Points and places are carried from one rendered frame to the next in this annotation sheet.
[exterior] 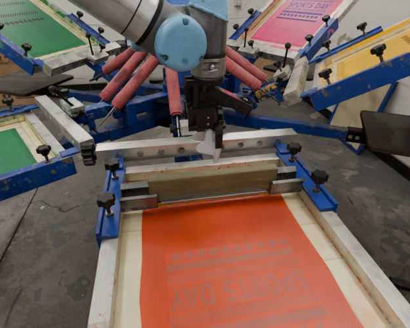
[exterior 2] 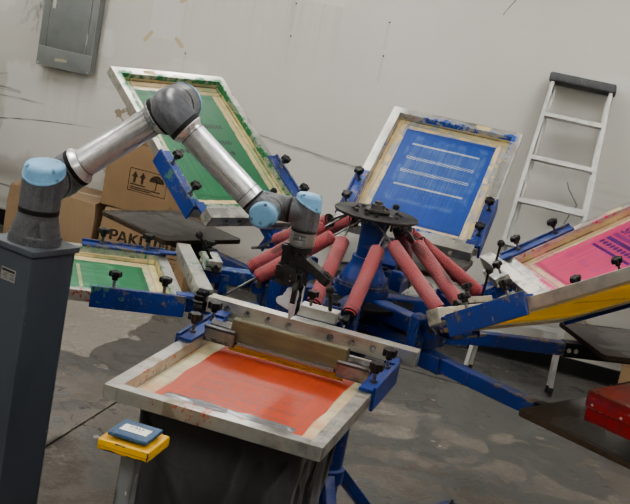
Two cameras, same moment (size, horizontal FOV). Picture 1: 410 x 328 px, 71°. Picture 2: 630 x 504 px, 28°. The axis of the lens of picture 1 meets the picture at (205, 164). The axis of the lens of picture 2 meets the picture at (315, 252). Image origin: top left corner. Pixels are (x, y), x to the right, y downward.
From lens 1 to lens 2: 3.00 m
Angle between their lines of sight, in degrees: 30
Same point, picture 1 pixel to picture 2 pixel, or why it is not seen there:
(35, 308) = not seen: outside the picture
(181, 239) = (236, 368)
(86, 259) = not seen: outside the picture
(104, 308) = (162, 356)
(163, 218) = (232, 357)
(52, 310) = not seen: outside the picture
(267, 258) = (288, 394)
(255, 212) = (311, 382)
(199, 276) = (231, 380)
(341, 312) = (305, 419)
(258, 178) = (327, 354)
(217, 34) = (306, 218)
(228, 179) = (300, 343)
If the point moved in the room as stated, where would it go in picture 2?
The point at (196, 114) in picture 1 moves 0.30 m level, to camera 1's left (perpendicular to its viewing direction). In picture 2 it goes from (281, 269) to (193, 242)
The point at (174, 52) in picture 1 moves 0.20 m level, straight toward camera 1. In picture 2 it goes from (256, 217) to (224, 226)
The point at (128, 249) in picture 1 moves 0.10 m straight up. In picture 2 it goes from (193, 357) to (199, 324)
